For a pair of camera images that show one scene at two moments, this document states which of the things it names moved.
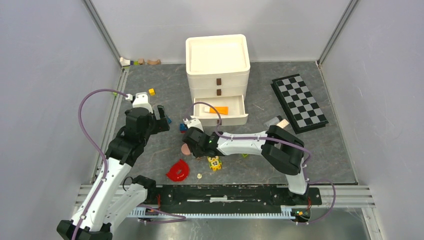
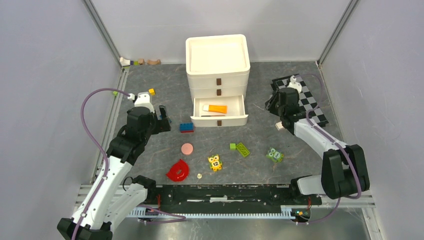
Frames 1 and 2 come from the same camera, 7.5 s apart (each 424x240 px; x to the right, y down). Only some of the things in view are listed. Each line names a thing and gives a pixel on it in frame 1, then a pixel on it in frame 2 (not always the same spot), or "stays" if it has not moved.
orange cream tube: [221, 110] stays
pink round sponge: [185, 149] stays
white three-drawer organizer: [218, 69] stays
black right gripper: [195, 152] → [269, 103]
